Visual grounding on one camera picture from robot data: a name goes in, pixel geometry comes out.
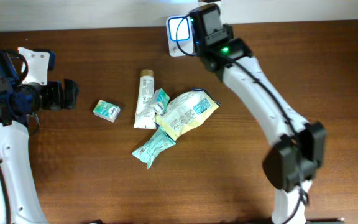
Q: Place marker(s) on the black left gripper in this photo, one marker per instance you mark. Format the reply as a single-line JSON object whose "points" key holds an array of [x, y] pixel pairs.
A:
{"points": [[59, 102]]}

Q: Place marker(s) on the cream snack bag blue label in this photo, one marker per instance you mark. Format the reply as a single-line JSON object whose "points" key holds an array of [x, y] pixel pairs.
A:
{"points": [[187, 112]]}

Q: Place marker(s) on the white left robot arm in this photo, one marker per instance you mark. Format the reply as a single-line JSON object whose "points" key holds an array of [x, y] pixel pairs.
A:
{"points": [[19, 202]]}

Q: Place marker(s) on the mint green wipes pack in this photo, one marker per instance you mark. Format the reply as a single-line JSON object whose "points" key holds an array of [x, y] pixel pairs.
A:
{"points": [[159, 142]]}

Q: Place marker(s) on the green tissue pack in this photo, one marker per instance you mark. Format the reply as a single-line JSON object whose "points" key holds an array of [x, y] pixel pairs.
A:
{"points": [[159, 101], [107, 111]]}

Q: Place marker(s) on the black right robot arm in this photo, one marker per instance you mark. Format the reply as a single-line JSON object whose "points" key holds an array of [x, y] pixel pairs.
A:
{"points": [[297, 146]]}

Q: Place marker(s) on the white tube with gold cap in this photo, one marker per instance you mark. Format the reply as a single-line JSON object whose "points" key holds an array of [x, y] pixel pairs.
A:
{"points": [[144, 114]]}

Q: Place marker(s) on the white barcode scanner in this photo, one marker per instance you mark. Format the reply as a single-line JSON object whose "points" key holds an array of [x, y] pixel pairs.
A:
{"points": [[179, 36]]}

